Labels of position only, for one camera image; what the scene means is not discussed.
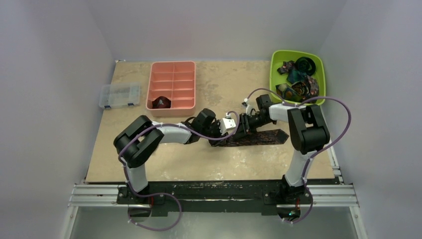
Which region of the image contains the aluminium frame rail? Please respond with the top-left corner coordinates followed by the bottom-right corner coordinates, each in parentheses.
top-left (69, 148), bottom-right (368, 239)

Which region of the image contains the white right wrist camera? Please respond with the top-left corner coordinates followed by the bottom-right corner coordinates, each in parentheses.
top-left (242, 98), bottom-right (257, 116)

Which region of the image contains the brown patterned necktie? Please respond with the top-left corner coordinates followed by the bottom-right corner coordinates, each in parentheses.
top-left (209, 129), bottom-right (289, 147)

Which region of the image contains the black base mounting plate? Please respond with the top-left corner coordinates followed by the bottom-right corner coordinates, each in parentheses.
top-left (116, 180), bottom-right (313, 220)

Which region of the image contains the dark green rolled tie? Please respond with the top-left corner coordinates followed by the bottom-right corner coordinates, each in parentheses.
top-left (295, 57), bottom-right (316, 76)

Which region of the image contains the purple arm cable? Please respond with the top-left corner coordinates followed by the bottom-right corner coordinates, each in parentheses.
top-left (118, 110), bottom-right (240, 231)
top-left (245, 88), bottom-right (352, 225)

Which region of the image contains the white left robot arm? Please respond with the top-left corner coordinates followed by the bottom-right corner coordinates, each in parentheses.
top-left (113, 109), bottom-right (229, 204)

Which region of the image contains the clear plastic organizer box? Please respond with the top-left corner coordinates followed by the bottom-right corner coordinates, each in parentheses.
top-left (99, 82), bottom-right (141, 110)

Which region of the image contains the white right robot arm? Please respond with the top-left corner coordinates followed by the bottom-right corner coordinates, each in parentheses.
top-left (233, 95), bottom-right (330, 203)

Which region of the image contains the pink compartment tray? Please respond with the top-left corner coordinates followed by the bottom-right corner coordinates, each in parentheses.
top-left (146, 61), bottom-right (196, 117)

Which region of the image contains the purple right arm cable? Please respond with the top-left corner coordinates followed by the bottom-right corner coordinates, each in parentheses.
top-left (245, 88), bottom-right (352, 225)

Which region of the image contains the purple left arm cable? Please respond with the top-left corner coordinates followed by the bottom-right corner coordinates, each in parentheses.
top-left (118, 110), bottom-right (240, 231)

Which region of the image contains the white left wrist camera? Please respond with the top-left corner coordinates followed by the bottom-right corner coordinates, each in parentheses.
top-left (219, 113), bottom-right (236, 134)

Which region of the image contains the colourful ties pile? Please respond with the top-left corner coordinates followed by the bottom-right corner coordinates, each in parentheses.
top-left (276, 61), bottom-right (319, 103)

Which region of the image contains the dark red rolled tie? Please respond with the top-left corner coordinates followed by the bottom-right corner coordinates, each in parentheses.
top-left (152, 96), bottom-right (172, 109)

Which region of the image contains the green plastic bin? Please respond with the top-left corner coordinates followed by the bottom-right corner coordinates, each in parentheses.
top-left (269, 50), bottom-right (326, 104)

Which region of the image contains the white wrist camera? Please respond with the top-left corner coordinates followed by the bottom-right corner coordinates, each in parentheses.
top-left (242, 98), bottom-right (257, 116)
top-left (219, 113), bottom-right (236, 134)

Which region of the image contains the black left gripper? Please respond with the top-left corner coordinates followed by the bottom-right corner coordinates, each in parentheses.
top-left (200, 119), bottom-right (227, 146)

